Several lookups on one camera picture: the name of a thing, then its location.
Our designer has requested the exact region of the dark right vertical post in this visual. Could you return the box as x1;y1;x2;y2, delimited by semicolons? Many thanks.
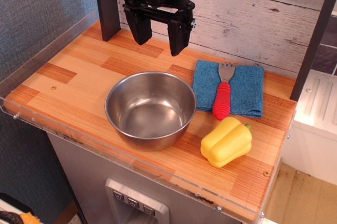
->
290;0;336;101

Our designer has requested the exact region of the yellow toy bell pepper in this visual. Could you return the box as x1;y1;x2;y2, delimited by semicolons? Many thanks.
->
201;116;252;168

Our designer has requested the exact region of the red handled toy fork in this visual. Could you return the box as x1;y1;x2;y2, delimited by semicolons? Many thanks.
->
213;62;235;120

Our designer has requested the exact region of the grey toy fridge cabinet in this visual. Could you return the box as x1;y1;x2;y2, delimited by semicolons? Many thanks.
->
48;133;238;223

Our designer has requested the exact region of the white toy sink unit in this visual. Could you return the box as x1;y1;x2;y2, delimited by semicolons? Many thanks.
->
281;70;336;184

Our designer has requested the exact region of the orange object bottom left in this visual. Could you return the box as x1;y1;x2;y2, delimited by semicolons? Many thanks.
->
0;210;40;224

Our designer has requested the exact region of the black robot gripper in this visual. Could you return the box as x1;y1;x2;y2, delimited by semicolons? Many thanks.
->
124;0;195;56

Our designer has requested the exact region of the silver dispenser button panel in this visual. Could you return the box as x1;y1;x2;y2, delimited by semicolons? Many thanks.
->
105;178;170;223

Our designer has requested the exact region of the clear acrylic edge guard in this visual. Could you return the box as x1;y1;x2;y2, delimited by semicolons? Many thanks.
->
1;20;296;223

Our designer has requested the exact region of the blue folded cloth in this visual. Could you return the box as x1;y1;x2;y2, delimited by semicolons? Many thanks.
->
192;60;264;118

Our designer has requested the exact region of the stainless steel bowl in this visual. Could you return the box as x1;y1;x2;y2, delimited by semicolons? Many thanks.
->
105;71;197;151

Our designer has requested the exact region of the dark left vertical post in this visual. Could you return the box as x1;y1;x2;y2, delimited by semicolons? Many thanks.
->
97;0;121;42

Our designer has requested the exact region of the dark vertical post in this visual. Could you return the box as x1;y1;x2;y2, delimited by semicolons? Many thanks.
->
97;0;121;42
290;0;336;101

